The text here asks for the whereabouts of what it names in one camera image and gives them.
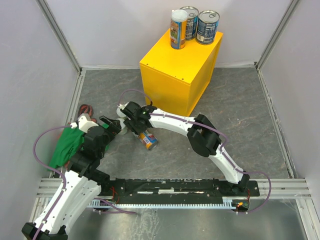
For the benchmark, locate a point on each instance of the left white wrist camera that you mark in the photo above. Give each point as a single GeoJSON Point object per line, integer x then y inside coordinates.
{"type": "Point", "coordinates": [83, 123]}

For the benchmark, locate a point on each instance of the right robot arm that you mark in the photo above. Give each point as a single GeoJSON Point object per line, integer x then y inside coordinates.
{"type": "Point", "coordinates": [203, 137]}

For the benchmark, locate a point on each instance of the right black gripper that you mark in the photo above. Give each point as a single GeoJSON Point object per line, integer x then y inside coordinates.
{"type": "Point", "coordinates": [133, 125]}

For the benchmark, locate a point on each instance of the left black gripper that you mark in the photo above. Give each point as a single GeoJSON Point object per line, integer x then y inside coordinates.
{"type": "Point", "coordinates": [106, 129]}

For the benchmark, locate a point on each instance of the yellow box counter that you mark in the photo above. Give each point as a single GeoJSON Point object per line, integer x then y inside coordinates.
{"type": "Point", "coordinates": [175, 79]}

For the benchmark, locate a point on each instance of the green cloth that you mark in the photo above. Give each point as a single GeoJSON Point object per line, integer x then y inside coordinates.
{"type": "Point", "coordinates": [67, 145]}

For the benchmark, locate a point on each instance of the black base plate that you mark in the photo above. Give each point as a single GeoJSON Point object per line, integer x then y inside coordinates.
{"type": "Point", "coordinates": [175, 191]}

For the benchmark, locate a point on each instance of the blue chicken soup can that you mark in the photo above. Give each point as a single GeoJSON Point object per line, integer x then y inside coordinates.
{"type": "Point", "coordinates": [192, 21]}

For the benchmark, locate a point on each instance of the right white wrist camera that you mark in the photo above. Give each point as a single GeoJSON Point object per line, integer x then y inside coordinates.
{"type": "Point", "coordinates": [121, 107]}

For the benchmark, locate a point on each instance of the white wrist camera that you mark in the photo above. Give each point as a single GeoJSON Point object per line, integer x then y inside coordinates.
{"type": "Point", "coordinates": [121, 107]}
{"type": "Point", "coordinates": [83, 123]}

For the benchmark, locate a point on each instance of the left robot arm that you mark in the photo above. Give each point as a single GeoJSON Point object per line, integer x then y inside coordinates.
{"type": "Point", "coordinates": [81, 182]}

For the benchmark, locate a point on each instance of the dark blue soup can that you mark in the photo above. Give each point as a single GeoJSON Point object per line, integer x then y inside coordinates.
{"type": "Point", "coordinates": [207, 26]}

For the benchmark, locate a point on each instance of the white lid yellow can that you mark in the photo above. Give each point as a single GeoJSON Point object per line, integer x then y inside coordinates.
{"type": "Point", "coordinates": [120, 113]}

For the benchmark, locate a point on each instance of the cartoon label can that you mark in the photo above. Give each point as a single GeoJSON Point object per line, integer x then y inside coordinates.
{"type": "Point", "coordinates": [178, 25]}
{"type": "Point", "coordinates": [148, 140]}

